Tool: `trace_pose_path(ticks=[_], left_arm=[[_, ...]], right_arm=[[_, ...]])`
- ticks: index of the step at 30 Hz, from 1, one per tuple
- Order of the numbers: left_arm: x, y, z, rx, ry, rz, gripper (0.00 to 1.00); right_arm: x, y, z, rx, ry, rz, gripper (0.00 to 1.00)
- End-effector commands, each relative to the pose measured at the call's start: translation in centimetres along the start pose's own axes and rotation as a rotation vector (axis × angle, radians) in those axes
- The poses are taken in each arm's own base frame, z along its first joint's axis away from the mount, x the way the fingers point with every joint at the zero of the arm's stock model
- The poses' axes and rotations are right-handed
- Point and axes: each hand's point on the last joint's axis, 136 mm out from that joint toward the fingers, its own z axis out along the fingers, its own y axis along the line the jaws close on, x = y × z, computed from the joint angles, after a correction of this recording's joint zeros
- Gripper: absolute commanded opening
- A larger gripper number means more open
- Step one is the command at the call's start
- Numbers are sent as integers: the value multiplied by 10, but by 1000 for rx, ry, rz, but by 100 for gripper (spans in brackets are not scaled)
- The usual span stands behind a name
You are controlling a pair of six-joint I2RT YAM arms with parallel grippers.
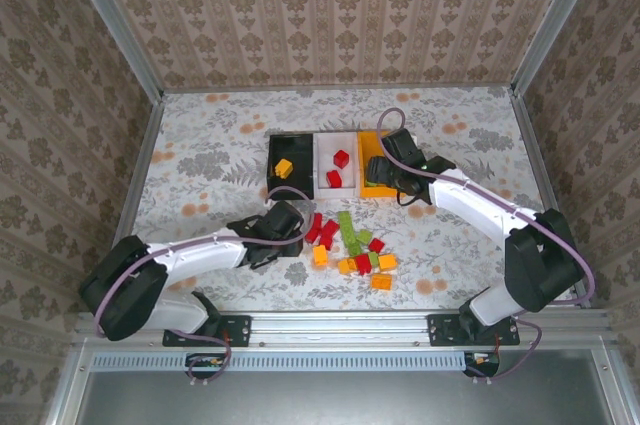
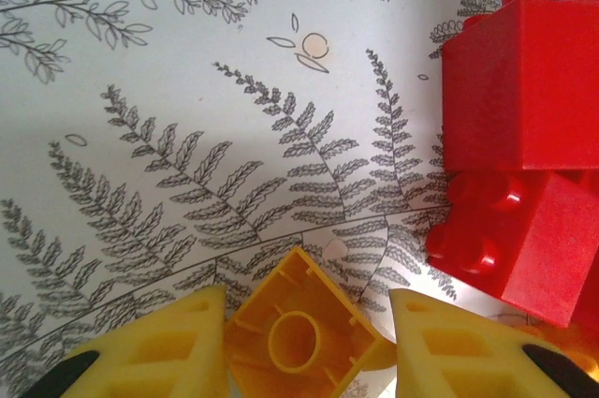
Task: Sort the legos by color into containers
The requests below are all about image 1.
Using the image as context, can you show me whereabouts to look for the orange plastic bin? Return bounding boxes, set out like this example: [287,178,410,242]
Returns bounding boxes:
[356,130,401,200]

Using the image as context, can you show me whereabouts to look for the white plastic bin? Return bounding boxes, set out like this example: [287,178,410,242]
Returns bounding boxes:
[312,131,362,200]

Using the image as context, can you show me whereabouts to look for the black plastic bin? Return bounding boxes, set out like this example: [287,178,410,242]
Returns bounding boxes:
[266,132,316,201]

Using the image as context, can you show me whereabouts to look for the small connector board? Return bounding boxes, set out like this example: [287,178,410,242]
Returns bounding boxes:
[463,350,501,378]
[185,352,227,379]

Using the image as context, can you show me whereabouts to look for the grey metal panel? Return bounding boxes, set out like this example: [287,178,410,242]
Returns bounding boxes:
[47,349,640,425]

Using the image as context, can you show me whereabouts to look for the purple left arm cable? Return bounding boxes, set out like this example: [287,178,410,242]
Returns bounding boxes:
[94,186,310,386]

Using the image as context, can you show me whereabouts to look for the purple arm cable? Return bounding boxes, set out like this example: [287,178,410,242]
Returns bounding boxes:
[375,107,597,386]
[94,186,310,386]

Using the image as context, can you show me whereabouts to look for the aluminium back rail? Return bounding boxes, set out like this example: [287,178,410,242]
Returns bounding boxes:
[162,82,516,94]

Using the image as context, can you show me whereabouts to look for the aluminium mounting rail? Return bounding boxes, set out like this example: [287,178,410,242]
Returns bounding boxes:
[72,309,619,346]

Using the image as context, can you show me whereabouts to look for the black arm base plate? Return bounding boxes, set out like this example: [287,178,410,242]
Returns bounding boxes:
[162,314,252,348]
[426,313,521,348]

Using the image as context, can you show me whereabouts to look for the slotted grey cable duct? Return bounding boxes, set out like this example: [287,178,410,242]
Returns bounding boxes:
[89,350,474,374]

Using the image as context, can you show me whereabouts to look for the aluminium side rail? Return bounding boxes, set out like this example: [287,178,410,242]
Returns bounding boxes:
[510,94,592,309]
[94,99,166,311]

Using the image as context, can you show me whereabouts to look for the aluminium frame post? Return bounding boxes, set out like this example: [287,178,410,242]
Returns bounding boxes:
[509,0,611,99]
[55,0,166,102]

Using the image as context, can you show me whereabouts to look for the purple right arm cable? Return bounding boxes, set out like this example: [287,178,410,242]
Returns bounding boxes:
[375,107,597,386]

